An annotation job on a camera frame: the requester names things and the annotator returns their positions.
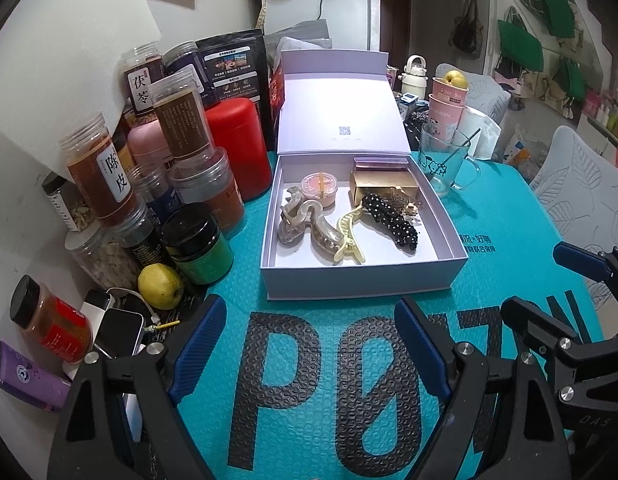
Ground pale yellow hair claw clip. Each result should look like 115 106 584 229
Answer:
334 205 370 265

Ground small dark jar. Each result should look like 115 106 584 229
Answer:
114 207 165 271

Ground spice jar red label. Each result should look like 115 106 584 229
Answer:
10 275 94 365

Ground clear jar brown label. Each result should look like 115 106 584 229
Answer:
150 71 216 161

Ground teal bubble mat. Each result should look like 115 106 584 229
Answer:
186 145 607 480

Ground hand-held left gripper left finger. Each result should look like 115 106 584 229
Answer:
49 294 229 480

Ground green tote bag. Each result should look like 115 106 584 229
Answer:
498 7 545 73
556 57 587 101
536 0 575 38

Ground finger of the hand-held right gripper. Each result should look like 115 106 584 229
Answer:
553 241 618 288
499 296 618 443

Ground brown door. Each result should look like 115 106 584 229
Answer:
361 0 410 56

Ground black foil pouch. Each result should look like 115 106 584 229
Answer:
195 29 271 111

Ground glass mug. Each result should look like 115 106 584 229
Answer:
420 122 482 197

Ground pink bottle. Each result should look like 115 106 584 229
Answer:
127 119 172 167

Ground white fridge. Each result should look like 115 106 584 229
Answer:
263 0 390 53

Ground white device black screen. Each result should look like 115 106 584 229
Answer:
93 309 146 361

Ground black-lid jar green label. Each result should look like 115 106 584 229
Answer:
161 203 235 287

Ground pink patterned tote bag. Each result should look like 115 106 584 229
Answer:
494 67 520 96

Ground yellow-green fruit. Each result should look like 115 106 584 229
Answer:
138 263 185 311

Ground white power bank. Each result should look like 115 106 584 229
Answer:
81 287 117 348

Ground clear jar orange peel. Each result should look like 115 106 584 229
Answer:
59 112 140 229

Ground clear blush compact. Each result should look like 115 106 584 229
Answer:
300 172 337 195

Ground small gold hair clip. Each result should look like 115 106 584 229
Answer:
386 186 421 220

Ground clear jar dark contents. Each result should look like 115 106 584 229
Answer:
163 40 206 96

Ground printed plastic bag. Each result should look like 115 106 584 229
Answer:
504 130 545 171

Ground white paper towel roll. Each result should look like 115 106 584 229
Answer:
456 107 502 161

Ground clear jar brown herb slices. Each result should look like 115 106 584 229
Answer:
121 45 166 123

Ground marbled beige hair claw clip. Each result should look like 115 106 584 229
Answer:
278 186 346 264

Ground shelf of bottles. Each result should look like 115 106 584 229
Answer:
576 87 618 161

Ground purple can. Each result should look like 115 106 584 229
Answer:
0 340 72 413

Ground white gift box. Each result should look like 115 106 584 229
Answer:
260 50 470 302

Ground red canister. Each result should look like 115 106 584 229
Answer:
205 97 274 203

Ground white water bottle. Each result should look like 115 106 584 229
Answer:
400 55 429 97

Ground black hanging bag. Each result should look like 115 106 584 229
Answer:
451 0 485 56

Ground gold cosmetic box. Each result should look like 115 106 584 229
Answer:
350 170 419 208

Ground metal stirring spoon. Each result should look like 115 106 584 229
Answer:
441 129 482 171

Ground pink paper cup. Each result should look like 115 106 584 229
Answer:
428 95 465 136
429 79 470 111

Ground purple cosmetic box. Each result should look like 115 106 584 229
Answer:
353 156 410 173

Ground clear jar white seeds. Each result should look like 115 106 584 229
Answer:
64 225 142 293

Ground dark blue jar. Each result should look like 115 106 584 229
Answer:
126 162 182 226

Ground red packet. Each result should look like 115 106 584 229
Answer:
266 62 286 153

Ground black polka-dot hair scrunchie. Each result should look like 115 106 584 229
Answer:
361 192 420 257

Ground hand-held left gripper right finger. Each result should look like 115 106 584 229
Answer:
393 298 575 480

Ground grey leaf-pattern chair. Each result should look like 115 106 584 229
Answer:
434 62 510 126
529 125 618 306

